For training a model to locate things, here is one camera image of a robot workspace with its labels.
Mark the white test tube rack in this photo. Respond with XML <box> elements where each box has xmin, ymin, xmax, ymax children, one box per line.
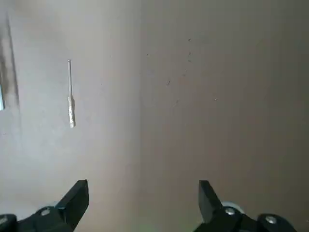
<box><xmin>0</xmin><ymin>78</ymin><xmax>6</xmax><ymax>112</ymax></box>

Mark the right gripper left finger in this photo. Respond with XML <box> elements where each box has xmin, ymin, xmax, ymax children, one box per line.
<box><xmin>0</xmin><ymin>179</ymin><xmax>89</xmax><ymax>232</ymax></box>

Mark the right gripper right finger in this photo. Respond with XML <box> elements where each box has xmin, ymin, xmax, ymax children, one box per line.
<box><xmin>192</xmin><ymin>179</ymin><xmax>297</xmax><ymax>232</ymax></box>

